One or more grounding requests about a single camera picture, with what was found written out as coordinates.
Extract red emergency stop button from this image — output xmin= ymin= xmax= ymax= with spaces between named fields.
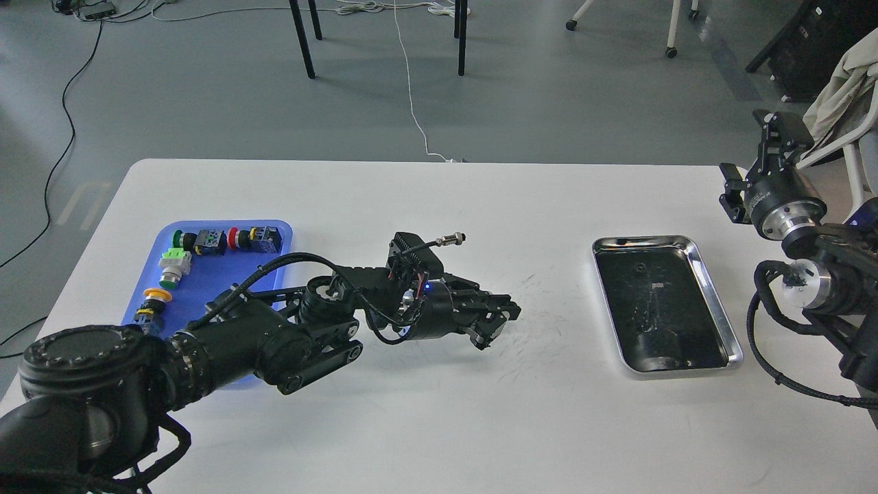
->
xmin=226 ymin=226 xmax=282 ymax=254

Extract white chair frame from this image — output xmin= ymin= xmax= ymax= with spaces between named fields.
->
xmin=798 ymin=108 xmax=877 ymax=222

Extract black cabinet at right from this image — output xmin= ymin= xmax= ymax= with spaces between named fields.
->
xmin=744 ymin=1 xmax=877 ymax=102

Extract yellow push button switch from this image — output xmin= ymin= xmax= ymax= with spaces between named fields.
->
xmin=134 ymin=287 xmax=173 ymax=337

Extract beige cloth on chair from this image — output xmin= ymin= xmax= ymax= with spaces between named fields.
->
xmin=803 ymin=29 xmax=877 ymax=143

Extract black floor cable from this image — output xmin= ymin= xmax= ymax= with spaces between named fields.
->
xmin=0 ymin=0 xmax=165 ymax=270

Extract black table leg left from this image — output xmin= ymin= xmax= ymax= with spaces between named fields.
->
xmin=288 ymin=0 xmax=323 ymax=80

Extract white green push button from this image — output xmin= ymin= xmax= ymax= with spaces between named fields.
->
xmin=158 ymin=248 xmax=192 ymax=290

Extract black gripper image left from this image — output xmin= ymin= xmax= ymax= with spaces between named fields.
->
xmin=401 ymin=274 xmax=521 ymax=351

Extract white rolling chair legs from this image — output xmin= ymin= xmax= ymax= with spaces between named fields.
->
xmin=565 ymin=0 xmax=700 ymax=60

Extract white floor cable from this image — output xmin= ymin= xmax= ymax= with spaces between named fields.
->
xmin=151 ymin=0 xmax=474 ymax=164

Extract black table leg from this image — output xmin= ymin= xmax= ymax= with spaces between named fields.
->
xmin=453 ymin=0 xmax=469 ymax=76
xmin=288 ymin=0 xmax=323 ymax=80

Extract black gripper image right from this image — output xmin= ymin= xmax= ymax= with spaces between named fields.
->
xmin=718 ymin=108 xmax=827 ymax=241

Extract black robot arm image left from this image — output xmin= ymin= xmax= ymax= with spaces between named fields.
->
xmin=2 ymin=232 xmax=521 ymax=493

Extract black table leg right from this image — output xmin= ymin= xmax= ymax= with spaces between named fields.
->
xmin=453 ymin=0 xmax=469 ymax=76

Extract black power strip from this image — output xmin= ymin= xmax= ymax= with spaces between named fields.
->
xmin=75 ymin=1 xmax=117 ymax=21

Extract green push button switch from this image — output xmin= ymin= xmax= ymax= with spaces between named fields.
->
xmin=171 ymin=228 xmax=228 ymax=256

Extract silver metal tray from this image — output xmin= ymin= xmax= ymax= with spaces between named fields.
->
xmin=591 ymin=235 xmax=744 ymax=379

